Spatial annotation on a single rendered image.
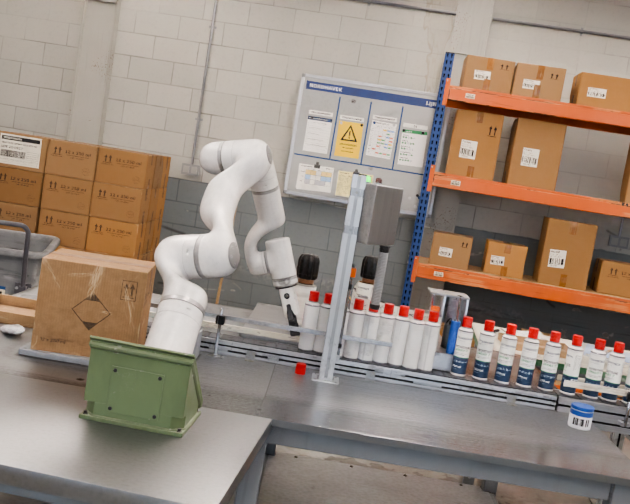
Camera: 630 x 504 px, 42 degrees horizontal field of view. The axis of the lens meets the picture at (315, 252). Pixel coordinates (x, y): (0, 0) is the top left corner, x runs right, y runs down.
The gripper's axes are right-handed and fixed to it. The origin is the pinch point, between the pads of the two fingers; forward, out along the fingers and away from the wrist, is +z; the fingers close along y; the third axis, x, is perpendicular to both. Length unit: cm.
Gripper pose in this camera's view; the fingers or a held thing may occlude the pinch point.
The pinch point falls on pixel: (294, 329)
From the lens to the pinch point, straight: 280.8
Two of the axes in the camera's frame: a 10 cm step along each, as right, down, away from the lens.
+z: 1.8, 9.8, 0.9
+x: -9.8, 1.8, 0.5
